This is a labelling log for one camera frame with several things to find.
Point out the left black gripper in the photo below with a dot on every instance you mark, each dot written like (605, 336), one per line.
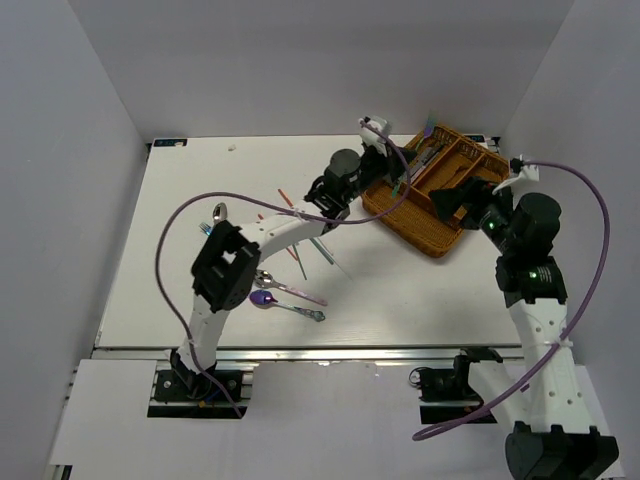
(393, 164)

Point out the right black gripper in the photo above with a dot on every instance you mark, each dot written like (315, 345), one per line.
(472, 196)

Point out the rose gold fork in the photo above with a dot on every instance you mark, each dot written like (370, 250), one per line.
(461, 174)

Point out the silver patterned table knife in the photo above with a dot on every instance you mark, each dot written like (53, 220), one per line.
(440, 146)

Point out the iridescent rainbow fork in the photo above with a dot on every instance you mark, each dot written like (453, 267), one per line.
(428, 129)

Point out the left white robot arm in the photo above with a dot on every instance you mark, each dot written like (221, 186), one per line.
(224, 270)

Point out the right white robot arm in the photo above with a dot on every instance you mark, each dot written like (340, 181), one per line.
(550, 433)

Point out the orange wicker cutlery tray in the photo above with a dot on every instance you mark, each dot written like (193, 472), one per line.
(414, 219)

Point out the orange white chopstick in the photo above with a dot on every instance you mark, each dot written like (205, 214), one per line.
(286, 198)

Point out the teal chopstick right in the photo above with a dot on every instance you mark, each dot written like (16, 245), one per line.
(322, 250)

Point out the teal chopstick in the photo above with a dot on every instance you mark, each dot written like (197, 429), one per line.
(300, 263)
(322, 250)

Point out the teal chopstick left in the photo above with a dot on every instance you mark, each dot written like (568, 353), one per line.
(300, 263)

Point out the purple iridescent spoon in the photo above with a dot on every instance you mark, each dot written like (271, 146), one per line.
(265, 299)

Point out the blue label sticker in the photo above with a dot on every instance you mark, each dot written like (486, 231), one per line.
(170, 143)

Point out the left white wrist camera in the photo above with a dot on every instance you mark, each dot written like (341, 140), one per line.
(373, 132)

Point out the silver spoon blue handle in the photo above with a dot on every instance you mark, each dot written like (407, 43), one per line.
(219, 214)

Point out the silver spoon pink handle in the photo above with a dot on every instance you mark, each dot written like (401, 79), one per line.
(265, 280)

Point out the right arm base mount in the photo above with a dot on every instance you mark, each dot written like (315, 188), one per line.
(445, 394)

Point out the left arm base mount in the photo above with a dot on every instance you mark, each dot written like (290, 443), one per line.
(171, 398)

